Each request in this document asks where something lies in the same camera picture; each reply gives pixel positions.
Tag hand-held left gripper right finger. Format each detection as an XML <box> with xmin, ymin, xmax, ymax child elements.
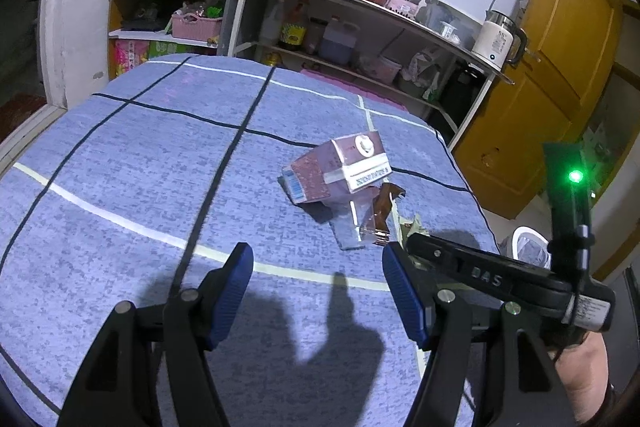
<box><xmin>382</xmin><ymin>242</ymin><xmax>573</xmax><ymax>427</ymax></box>

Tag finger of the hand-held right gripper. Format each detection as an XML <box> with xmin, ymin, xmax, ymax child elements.
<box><xmin>406</xmin><ymin>233</ymin><xmax>573</xmax><ymax>315</ymax></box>

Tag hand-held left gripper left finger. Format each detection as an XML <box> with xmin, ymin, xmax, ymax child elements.
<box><xmin>57</xmin><ymin>242</ymin><xmax>255</xmax><ymax>427</ymax></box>

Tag white waste bin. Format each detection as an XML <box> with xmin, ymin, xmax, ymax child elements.
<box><xmin>499</xmin><ymin>226</ymin><xmax>554</xmax><ymax>269</ymax></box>

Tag brown foil wrapper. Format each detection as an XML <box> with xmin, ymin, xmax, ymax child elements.
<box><xmin>372</xmin><ymin>183</ymin><xmax>406</xmax><ymax>246</ymax></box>

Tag clear plastic film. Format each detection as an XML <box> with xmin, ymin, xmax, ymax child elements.
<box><xmin>330</xmin><ymin>201</ymin><xmax>382</xmax><ymax>251</ymax></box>

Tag maroon cigarette carton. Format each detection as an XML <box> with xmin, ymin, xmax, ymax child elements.
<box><xmin>284</xmin><ymin>132</ymin><xmax>392</xmax><ymax>208</ymax></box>

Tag person's right hand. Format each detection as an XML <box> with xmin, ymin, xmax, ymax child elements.
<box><xmin>554</xmin><ymin>336</ymin><xmax>612</xmax><ymax>427</ymax></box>

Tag yellow wooden door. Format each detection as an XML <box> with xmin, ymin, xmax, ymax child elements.
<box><xmin>450</xmin><ymin>0</ymin><xmax>627</xmax><ymax>221</ymax></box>

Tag blue checked tablecloth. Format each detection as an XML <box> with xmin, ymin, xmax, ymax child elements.
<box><xmin>0</xmin><ymin>53</ymin><xmax>501</xmax><ymax>427</ymax></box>

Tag black canister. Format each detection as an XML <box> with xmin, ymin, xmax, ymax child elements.
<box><xmin>440</xmin><ymin>64</ymin><xmax>486</xmax><ymax>130</ymax></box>

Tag white electric kettle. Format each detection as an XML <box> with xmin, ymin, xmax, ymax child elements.
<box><xmin>472</xmin><ymin>10</ymin><xmax>529</xmax><ymax>70</ymax></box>

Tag crumpled plastic bags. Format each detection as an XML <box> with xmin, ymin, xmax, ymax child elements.
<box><xmin>400</xmin><ymin>49</ymin><xmax>444</xmax><ymax>100</ymax></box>

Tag clear plastic storage box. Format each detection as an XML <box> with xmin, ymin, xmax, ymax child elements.
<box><xmin>417</xmin><ymin>0</ymin><xmax>484</xmax><ymax>48</ymax></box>

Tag pink plastic basin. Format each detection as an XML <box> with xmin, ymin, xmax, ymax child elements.
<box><xmin>367</xmin><ymin>55</ymin><xmax>404</xmax><ymax>84</ymax></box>

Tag green printed box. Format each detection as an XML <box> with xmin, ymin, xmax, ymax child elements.
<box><xmin>149</xmin><ymin>41</ymin><xmax>194</xmax><ymax>60</ymax></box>

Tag pink printed box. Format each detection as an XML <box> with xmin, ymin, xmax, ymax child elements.
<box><xmin>114</xmin><ymin>39</ymin><xmax>151</xmax><ymax>78</ymax></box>

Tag purple plastic jug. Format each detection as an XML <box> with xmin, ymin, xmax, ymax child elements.
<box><xmin>318</xmin><ymin>18</ymin><xmax>360</xmax><ymax>64</ymax></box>

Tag pink knife holder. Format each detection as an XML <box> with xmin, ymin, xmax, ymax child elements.
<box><xmin>387</xmin><ymin>0</ymin><xmax>421</xmax><ymax>18</ymax></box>

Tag pink plastic basket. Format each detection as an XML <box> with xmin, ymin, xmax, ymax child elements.
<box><xmin>171</xmin><ymin>13</ymin><xmax>224</xmax><ymax>42</ymax></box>

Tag oil bottle yellow label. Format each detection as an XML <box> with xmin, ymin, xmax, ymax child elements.
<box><xmin>278</xmin><ymin>0</ymin><xmax>309</xmax><ymax>52</ymax></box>

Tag brown jar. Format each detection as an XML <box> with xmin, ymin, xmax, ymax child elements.
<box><xmin>306</xmin><ymin>18</ymin><xmax>329</xmax><ymax>56</ymax></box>

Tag white plastic bottle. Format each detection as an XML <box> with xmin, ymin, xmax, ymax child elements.
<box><xmin>260</xmin><ymin>0</ymin><xmax>286</xmax><ymax>46</ymax></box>

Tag dark cloth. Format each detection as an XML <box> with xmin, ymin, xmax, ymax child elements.
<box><xmin>122</xmin><ymin>4</ymin><xmax>169</xmax><ymax>32</ymax></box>

